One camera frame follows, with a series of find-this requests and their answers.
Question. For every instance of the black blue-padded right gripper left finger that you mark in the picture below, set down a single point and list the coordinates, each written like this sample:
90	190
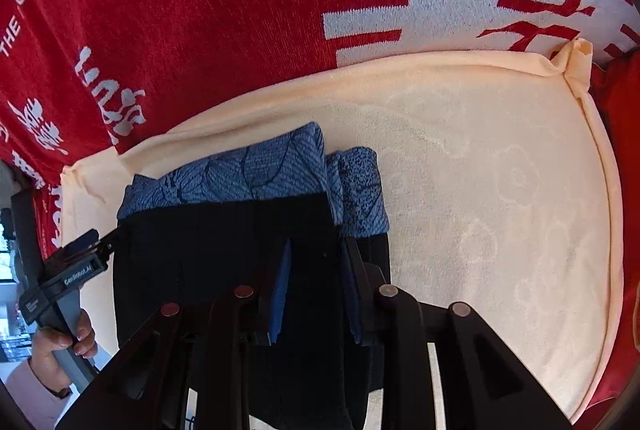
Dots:
200	359

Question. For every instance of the cream seat cushion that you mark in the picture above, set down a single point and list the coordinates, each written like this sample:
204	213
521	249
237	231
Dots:
498	177

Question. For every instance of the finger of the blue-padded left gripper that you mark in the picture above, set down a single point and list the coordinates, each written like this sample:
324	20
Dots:
88	245

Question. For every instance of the red blanket with white characters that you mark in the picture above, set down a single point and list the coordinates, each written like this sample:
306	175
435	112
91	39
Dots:
81	76

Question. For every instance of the black pants with blue waistband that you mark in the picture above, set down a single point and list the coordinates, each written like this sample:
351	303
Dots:
273	216

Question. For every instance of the person's left hand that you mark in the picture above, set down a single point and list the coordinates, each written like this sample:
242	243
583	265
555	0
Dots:
47	341

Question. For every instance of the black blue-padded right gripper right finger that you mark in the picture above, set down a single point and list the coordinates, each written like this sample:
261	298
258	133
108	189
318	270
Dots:
442	367

